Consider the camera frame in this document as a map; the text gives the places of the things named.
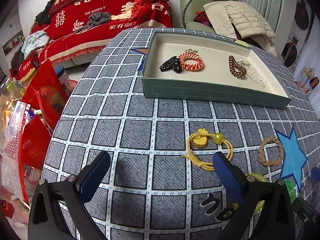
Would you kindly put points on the green jewelry tray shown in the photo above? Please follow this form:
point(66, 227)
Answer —
point(232, 73)

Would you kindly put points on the beige down jacket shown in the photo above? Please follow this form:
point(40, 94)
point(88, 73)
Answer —
point(230, 18)

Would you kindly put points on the light patterned folded blanket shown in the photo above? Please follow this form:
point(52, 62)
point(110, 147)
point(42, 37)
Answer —
point(33, 42)

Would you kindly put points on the green plastic bangle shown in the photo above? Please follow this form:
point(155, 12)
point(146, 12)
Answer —
point(291, 189)

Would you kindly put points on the black hair claw clip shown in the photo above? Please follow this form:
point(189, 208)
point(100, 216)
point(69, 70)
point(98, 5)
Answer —
point(171, 64)

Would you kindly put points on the grey checked tablecloth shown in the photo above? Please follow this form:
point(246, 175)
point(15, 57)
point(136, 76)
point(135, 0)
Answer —
point(151, 191)

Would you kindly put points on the red gift bag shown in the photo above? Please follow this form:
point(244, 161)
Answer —
point(45, 93)

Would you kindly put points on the black clothing on sofa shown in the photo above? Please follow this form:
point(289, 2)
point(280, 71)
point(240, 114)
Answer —
point(43, 17)

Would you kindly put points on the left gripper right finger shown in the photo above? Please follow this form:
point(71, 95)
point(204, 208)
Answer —
point(276, 220)

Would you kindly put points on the grey clothing on sofa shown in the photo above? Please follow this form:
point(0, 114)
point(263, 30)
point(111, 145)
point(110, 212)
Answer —
point(96, 19)

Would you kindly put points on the red covered sofa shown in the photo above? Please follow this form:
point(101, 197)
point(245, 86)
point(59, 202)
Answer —
point(66, 29)

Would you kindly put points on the clear plastic bag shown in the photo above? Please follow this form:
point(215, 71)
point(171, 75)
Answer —
point(18, 178)

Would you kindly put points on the washing machine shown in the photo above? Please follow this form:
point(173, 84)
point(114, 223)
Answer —
point(300, 30)

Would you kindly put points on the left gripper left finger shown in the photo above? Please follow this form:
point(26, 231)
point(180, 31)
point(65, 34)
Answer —
point(46, 220)

